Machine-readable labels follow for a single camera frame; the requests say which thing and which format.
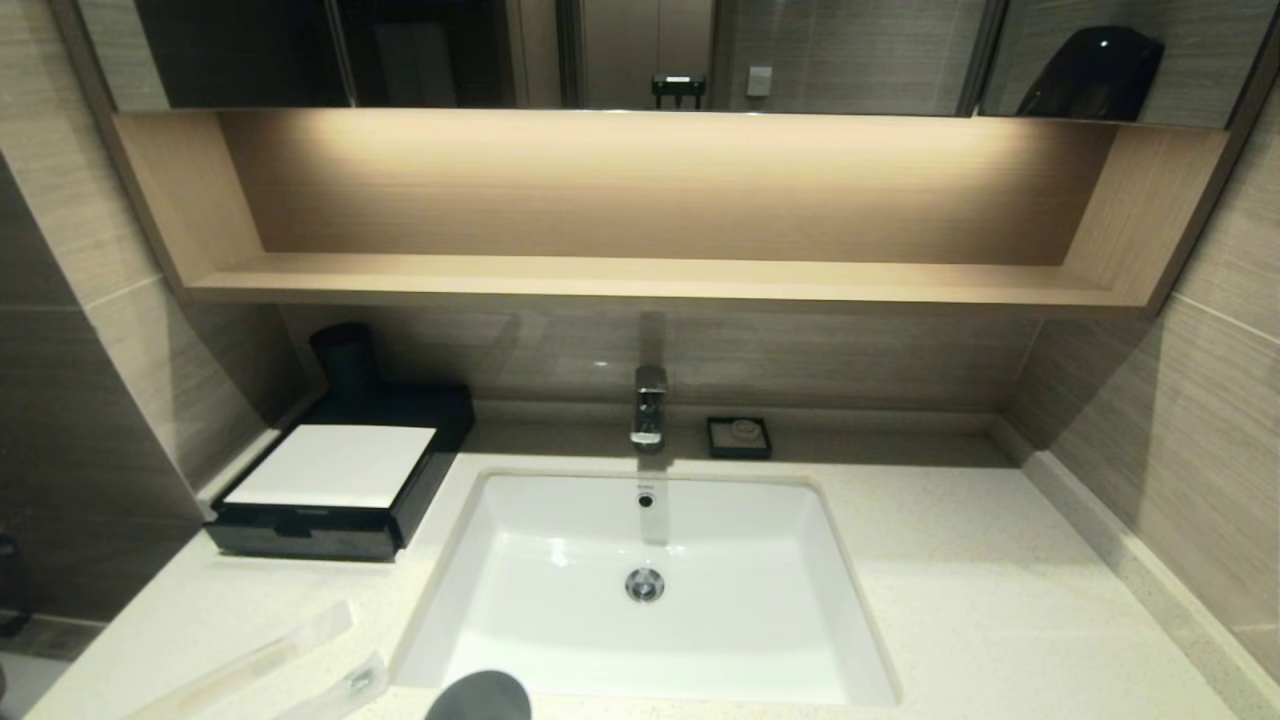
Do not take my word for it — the grey plastic cup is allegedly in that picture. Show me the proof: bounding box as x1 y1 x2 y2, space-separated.
424 669 532 720

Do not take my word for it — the black amenity box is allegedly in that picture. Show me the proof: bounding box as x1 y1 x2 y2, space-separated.
203 384 477 563

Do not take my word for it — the chrome faucet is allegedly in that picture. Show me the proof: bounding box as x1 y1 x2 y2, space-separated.
629 364 670 449

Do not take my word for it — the black soap dish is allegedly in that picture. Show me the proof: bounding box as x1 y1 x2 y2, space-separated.
706 416 773 461

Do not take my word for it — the white sink basin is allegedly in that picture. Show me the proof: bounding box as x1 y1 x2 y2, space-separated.
390 468 901 709

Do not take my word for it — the black cylindrical cup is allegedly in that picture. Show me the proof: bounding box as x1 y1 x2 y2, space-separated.
308 322 381 401

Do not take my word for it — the small clear toiletry packet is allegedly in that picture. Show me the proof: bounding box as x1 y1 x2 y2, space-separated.
272 652 389 720

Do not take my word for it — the long clear toothbrush packet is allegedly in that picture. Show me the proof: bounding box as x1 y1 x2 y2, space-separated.
125 600 354 720

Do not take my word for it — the mirror cabinet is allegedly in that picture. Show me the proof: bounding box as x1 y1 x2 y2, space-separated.
50 0 1280 129

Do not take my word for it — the glossy black dome object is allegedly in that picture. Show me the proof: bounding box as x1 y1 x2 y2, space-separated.
1016 25 1167 122

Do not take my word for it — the light wooden wall shelf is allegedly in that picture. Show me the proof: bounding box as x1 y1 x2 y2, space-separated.
108 107 1233 319

